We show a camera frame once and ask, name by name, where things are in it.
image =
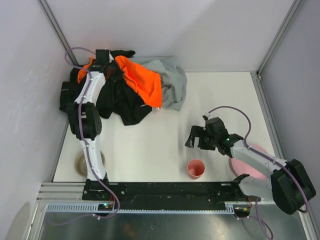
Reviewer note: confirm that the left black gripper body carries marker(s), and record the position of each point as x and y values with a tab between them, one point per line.
116	75

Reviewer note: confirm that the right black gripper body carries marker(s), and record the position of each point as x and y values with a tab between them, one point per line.
202	137

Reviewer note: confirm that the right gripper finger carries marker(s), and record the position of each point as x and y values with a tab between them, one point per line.
192	141
198	131

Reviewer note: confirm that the black garment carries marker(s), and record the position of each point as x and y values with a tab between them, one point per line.
119	98
71	89

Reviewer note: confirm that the orange jacket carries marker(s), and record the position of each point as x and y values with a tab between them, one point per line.
146	83

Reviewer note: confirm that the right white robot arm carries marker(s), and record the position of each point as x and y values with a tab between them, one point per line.
287	183

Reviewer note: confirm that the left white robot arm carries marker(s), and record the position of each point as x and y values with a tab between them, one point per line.
84	120

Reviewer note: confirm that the pink cup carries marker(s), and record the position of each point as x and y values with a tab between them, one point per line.
195	169

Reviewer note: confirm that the pink plate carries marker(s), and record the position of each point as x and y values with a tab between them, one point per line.
238	168

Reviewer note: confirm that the grey sweatshirt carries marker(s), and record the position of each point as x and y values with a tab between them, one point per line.
173	79

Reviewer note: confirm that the beige bowl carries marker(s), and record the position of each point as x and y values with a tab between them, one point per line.
80	165

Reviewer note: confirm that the right aluminium table rail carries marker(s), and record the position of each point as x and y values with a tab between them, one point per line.
272	125

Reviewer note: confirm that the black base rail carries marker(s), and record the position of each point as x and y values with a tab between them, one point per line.
164	193

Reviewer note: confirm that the left aluminium frame post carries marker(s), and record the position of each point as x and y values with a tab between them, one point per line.
48	13

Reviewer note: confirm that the aluminium frame post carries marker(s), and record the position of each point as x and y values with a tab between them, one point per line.
280	34
48	13

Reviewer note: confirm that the grey slotted cable duct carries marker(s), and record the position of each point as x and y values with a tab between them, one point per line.
103	208

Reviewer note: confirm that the right aluminium frame post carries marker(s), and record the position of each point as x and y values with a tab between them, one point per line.
280	34

